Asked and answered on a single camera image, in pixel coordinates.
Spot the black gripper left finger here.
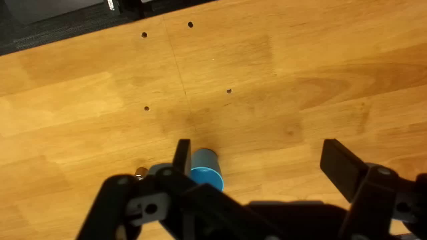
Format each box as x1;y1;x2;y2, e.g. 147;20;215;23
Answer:
76;137;278;240

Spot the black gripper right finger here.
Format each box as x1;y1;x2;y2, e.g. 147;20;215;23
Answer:
319;137;427;240

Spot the small brown object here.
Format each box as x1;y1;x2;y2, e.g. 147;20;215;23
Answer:
134;165;151;180

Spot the bright blue plastic cup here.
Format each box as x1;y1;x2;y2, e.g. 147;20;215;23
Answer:
190;148;226;192

